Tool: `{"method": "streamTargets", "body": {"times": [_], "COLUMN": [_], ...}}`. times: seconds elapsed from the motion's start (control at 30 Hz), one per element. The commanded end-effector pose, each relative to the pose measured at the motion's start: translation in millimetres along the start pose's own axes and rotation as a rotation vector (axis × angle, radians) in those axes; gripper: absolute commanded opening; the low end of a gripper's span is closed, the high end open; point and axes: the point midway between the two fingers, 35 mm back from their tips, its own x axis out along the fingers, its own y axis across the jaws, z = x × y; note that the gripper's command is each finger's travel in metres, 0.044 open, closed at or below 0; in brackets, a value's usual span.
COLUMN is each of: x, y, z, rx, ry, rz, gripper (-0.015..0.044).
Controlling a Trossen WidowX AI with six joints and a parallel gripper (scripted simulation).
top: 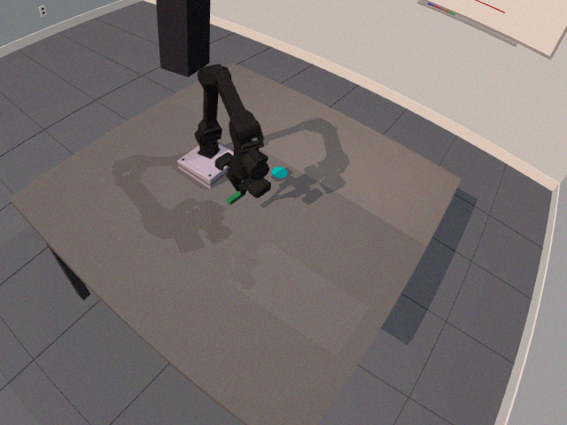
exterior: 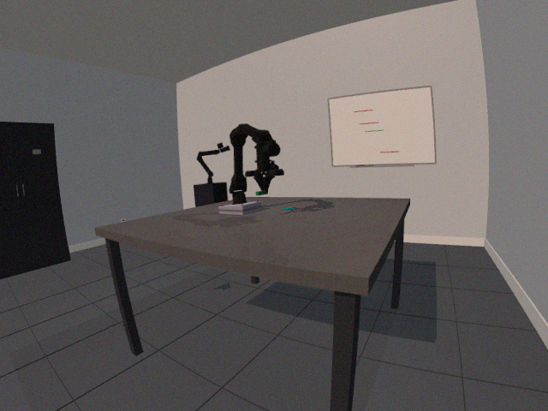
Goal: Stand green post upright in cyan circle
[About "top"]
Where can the green rectangular post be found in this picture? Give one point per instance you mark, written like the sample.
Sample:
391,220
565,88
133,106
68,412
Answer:
233,198

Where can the cyan circle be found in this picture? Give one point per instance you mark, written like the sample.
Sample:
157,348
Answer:
279,172

